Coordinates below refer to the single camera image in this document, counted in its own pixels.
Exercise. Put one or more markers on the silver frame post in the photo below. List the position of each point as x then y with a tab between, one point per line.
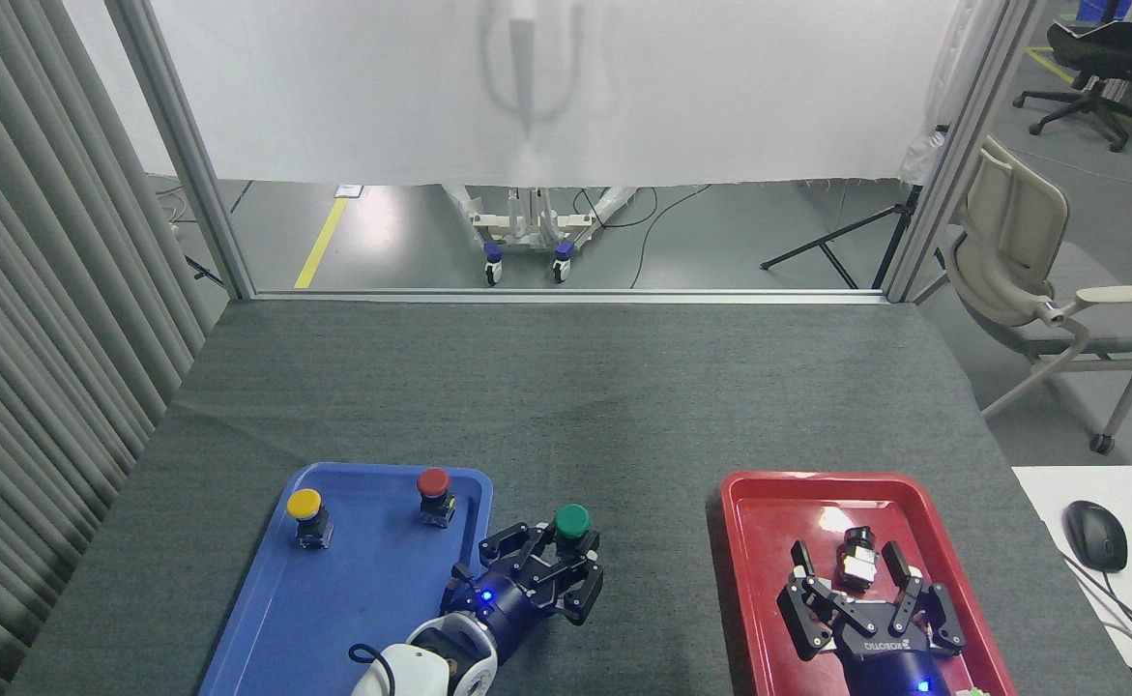
962	145
184	155

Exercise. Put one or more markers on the grey pleated curtain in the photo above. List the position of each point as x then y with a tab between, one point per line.
34	319

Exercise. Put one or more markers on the black white switch block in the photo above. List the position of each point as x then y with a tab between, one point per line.
856	561

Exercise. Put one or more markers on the green push button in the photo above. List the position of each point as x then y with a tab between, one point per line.
572	522

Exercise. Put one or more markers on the blue plastic tray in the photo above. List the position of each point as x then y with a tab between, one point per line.
362	599

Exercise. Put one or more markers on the yellow push button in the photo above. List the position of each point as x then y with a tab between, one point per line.
304	503

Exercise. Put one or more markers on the white stand on wheels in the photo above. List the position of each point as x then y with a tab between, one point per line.
527	227

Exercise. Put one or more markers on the blue crate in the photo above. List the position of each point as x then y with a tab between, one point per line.
1107	10

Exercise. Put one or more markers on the black office chair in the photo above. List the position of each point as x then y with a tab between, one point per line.
1107	58

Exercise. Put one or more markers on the beige office chair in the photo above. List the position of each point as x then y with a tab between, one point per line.
1005	251

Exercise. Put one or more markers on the silver frame crossbar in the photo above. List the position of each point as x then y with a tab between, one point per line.
566	296

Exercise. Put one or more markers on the red push button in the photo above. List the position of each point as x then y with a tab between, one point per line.
433	480

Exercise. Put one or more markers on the small green white part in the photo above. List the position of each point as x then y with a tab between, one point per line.
973	691

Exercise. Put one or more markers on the red plastic tray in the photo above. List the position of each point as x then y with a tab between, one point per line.
769	541

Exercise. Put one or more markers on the black computer mouse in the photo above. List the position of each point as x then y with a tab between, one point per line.
1095	536

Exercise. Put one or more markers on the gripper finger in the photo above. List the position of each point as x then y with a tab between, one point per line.
923	604
517	546
817	609
575	590

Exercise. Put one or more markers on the dark grey felt table cover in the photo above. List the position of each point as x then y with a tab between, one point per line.
575	406

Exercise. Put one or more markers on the white hanging sheet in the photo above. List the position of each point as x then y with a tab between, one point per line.
720	87

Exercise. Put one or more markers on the black tripod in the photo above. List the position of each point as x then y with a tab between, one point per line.
856	232

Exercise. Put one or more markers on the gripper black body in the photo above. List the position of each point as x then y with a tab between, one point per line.
889	667
498	604

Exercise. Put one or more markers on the white desk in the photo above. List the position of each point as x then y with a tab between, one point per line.
1059	483

